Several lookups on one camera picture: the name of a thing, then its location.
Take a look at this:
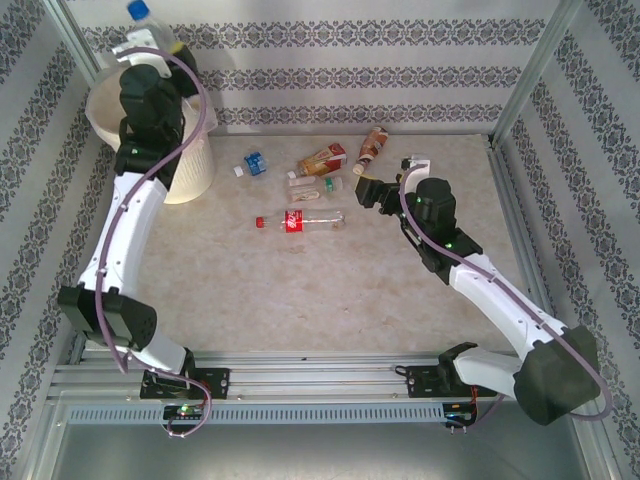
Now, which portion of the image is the brown coffee drink bottle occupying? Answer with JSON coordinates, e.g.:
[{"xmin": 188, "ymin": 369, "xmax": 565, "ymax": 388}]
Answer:
[{"xmin": 352, "ymin": 125, "xmax": 391, "ymax": 175}]

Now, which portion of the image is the gold red energy drink bottle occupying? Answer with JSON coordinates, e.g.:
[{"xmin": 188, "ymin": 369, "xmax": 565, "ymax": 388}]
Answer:
[{"xmin": 286, "ymin": 142, "xmax": 348, "ymax": 180}]

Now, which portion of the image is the blue cap cola bottle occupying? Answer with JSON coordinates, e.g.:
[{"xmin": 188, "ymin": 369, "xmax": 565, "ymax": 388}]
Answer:
[{"xmin": 127, "ymin": 0, "xmax": 177, "ymax": 51}]

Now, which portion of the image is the clear ribbed bottle green label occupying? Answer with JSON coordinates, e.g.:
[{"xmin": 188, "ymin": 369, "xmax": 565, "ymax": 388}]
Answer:
[{"xmin": 286, "ymin": 175, "xmax": 346, "ymax": 204}]

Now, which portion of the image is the red label cola bottle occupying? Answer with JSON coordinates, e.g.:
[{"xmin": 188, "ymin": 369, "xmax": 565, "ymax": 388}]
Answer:
[{"xmin": 253, "ymin": 209, "xmax": 348, "ymax": 236}]

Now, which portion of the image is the blue label bottle white cap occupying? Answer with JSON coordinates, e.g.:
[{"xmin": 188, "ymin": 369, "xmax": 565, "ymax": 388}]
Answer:
[{"xmin": 232, "ymin": 151, "xmax": 267, "ymax": 178}]

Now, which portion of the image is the cream plastic bin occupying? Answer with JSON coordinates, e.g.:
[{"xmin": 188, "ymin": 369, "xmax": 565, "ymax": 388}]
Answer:
[{"xmin": 85, "ymin": 67, "xmax": 219, "ymax": 206}]

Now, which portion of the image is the small circuit board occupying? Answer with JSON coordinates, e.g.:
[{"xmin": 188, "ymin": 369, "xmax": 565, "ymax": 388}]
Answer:
[
  {"xmin": 443, "ymin": 401, "xmax": 479, "ymax": 429},
  {"xmin": 163, "ymin": 403, "xmax": 207, "ymax": 421}
]

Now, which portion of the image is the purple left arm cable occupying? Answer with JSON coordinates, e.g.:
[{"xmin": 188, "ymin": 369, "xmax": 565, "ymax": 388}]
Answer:
[{"xmin": 94, "ymin": 47, "xmax": 214, "ymax": 441}]

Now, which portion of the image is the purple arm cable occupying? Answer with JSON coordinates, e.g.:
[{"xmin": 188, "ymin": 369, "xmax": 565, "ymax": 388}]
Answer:
[
  {"xmin": 397, "ymin": 167, "xmax": 616, "ymax": 432},
  {"xmin": 94, "ymin": 47, "xmax": 214, "ymax": 441}
]

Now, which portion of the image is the aluminium side rail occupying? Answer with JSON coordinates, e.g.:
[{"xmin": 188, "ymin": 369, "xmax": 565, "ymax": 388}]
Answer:
[
  {"xmin": 67, "ymin": 329, "xmax": 91, "ymax": 364},
  {"xmin": 485, "ymin": 134, "xmax": 559, "ymax": 321}
]

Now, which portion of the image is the aluminium corner post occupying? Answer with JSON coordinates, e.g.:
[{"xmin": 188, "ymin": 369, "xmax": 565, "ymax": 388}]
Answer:
[
  {"xmin": 492, "ymin": 0, "xmax": 584, "ymax": 149},
  {"xmin": 49, "ymin": 0, "xmax": 104, "ymax": 89}
]

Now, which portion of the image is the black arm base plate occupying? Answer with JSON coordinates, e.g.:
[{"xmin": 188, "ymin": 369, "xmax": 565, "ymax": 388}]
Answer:
[
  {"xmin": 405, "ymin": 363, "xmax": 497, "ymax": 400},
  {"xmin": 139, "ymin": 367, "xmax": 232, "ymax": 401}
]

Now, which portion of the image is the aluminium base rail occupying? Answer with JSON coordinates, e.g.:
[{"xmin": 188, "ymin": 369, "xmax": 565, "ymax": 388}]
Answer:
[{"xmin": 47, "ymin": 349, "xmax": 511, "ymax": 404}]

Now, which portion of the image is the grey slotted cable duct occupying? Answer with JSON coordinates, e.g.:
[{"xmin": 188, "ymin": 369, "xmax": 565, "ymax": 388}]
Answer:
[{"xmin": 64, "ymin": 403, "xmax": 446, "ymax": 425}]

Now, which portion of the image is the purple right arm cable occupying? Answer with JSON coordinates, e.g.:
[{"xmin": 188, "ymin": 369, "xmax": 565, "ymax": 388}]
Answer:
[{"xmin": 397, "ymin": 167, "xmax": 616, "ymax": 432}]

